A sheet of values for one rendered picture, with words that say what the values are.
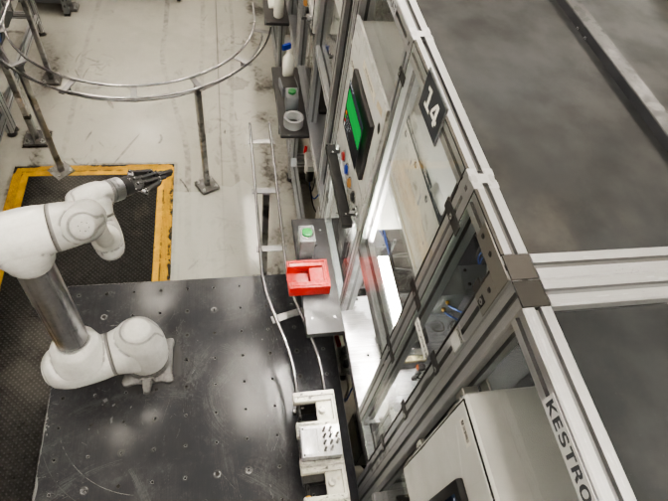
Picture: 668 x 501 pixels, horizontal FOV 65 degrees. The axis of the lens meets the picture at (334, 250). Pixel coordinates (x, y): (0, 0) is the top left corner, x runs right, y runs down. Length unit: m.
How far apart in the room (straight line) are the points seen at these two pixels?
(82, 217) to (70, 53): 3.43
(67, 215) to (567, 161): 1.16
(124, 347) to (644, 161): 1.58
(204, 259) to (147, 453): 1.46
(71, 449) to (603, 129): 1.85
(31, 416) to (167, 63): 2.83
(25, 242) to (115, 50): 3.42
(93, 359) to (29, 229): 0.58
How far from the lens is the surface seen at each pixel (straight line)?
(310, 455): 1.76
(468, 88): 1.12
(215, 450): 2.02
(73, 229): 1.48
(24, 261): 1.57
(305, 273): 2.05
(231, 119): 4.07
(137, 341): 1.91
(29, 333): 3.16
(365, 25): 1.62
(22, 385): 3.04
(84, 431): 2.12
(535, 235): 0.89
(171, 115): 4.12
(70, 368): 1.94
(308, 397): 1.87
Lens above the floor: 2.62
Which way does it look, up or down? 53 degrees down
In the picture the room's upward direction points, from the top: 12 degrees clockwise
